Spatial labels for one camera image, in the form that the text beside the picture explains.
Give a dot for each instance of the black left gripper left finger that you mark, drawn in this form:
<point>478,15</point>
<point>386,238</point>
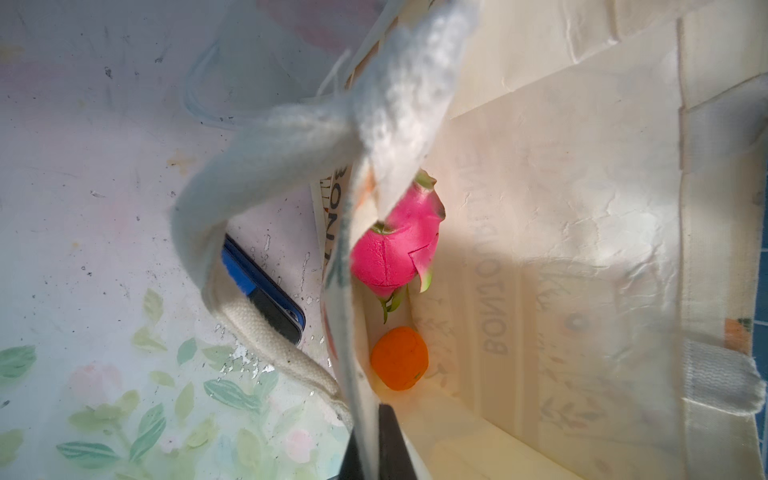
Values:
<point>351,466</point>

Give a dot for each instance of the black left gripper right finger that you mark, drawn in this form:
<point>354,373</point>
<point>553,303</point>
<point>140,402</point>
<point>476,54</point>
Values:
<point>394,460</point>

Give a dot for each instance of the orange tangerine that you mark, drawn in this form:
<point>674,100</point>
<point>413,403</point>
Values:
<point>400,358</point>

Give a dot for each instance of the pink dragon fruit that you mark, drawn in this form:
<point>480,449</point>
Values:
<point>395,251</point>

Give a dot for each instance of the cream floral tote bag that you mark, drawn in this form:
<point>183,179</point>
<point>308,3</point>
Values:
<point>602,167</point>

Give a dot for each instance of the blue stapler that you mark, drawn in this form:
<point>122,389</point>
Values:
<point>281,312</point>

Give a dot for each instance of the floral table mat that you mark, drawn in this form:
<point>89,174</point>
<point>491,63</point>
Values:
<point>157,399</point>

